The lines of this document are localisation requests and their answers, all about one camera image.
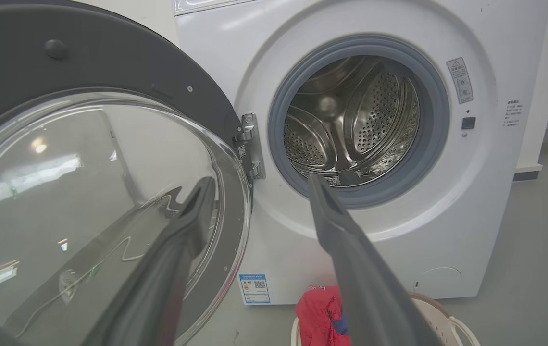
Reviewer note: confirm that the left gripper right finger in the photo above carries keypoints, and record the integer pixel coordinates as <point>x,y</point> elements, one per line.
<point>365,288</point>

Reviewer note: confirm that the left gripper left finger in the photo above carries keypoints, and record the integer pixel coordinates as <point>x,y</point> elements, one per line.
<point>158,288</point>

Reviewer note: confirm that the black round washer door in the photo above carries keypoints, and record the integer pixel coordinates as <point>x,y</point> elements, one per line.
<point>110,57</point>

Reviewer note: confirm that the metal door hinge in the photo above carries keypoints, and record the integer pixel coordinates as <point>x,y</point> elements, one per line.
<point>252,144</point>

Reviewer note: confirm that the black door lock socket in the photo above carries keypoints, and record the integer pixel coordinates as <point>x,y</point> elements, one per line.
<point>468,123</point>

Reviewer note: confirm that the white front-load washing machine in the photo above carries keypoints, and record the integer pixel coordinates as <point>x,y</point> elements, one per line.
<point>235,48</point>

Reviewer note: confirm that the blue garment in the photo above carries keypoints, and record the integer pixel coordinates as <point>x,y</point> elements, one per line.
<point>340,324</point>

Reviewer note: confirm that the red garment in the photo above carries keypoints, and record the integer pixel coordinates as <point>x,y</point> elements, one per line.
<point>317,317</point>

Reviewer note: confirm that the round white filter cover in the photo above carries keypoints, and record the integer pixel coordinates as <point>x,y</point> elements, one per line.
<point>440,281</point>

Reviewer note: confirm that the white plastic laundry basket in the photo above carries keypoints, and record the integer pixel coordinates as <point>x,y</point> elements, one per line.
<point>437,317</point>

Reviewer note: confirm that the blue energy label sticker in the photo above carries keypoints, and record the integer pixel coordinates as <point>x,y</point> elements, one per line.
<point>255,288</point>

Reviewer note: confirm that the stainless steel perforated drum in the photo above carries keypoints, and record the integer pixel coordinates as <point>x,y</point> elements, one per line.
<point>375,110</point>

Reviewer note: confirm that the grey warning sticker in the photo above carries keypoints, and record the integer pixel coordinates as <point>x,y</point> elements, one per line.
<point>460,80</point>

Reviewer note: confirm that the small black text sticker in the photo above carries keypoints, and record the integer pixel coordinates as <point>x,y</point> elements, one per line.
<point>512,113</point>

